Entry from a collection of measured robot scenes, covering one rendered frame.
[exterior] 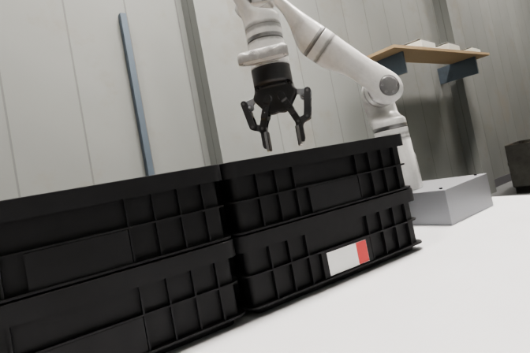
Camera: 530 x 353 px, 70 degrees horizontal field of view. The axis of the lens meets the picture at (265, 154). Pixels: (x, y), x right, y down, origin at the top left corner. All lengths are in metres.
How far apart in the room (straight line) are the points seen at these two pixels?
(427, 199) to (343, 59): 0.42
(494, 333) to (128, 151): 2.47
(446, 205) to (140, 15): 2.55
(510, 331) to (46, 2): 2.82
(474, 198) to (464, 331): 0.65
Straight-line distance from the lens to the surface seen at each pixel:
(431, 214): 1.02
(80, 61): 2.81
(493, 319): 0.52
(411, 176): 1.08
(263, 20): 0.74
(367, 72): 1.06
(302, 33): 1.06
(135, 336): 0.54
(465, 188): 1.08
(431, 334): 0.49
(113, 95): 2.78
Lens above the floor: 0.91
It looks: 2 degrees up
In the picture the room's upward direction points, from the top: 11 degrees counter-clockwise
